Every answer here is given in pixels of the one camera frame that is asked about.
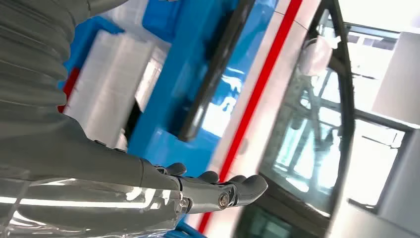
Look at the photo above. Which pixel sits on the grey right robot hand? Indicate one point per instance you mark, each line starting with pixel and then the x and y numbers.
pixel 82 170

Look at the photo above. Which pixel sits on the blue metal shelf rack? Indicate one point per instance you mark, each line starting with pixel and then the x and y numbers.
pixel 170 98

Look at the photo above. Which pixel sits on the red plastic bin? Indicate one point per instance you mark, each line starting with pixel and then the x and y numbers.
pixel 70 88

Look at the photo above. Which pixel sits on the white plastic crate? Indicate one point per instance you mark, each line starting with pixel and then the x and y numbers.
pixel 108 88

